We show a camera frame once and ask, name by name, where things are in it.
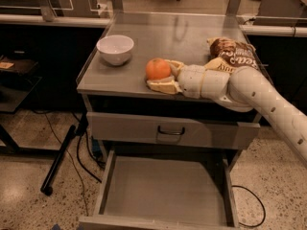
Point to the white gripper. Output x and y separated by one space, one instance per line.
190 80

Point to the orange fruit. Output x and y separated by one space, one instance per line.
157 69

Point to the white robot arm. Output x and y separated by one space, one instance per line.
239 89

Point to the closed grey drawer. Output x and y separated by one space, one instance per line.
198 133

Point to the open grey drawer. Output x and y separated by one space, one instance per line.
164 192

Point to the yellow brown chip bag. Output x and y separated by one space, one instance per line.
228 55

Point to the grey metal cabinet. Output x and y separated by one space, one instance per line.
123 90

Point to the white ceramic bowl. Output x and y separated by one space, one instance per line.
115 49

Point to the dark side table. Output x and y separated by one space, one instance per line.
17 81

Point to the black metal stand leg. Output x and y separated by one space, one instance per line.
46 187

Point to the black drawer handle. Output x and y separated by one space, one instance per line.
170 132

